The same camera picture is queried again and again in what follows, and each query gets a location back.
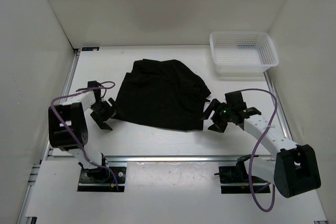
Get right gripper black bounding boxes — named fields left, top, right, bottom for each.
left=197, top=98, right=234, bottom=133

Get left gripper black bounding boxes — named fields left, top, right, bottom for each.
left=89, top=97, right=123, bottom=130

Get black shorts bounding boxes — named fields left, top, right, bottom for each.
left=115, top=59, right=211, bottom=131

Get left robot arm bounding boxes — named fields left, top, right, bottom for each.
left=48, top=89, right=117, bottom=182

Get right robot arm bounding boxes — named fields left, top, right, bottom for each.
left=202, top=99, right=321, bottom=198

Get white plastic mesh basket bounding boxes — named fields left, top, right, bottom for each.
left=209, top=31, right=279, bottom=76

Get small dark label sticker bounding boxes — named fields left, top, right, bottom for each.
left=81, top=47, right=100, bottom=51

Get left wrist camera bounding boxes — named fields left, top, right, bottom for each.
left=76, top=80, right=101, bottom=92

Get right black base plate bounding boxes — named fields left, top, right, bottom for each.
left=214, top=166, right=270, bottom=194

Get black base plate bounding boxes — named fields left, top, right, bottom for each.
left=77, top=166, right=127, bottom=193
left=214, top=166, right=270, bottom=194

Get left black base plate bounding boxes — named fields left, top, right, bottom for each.
left=77, top=166, right=127, bottom=193

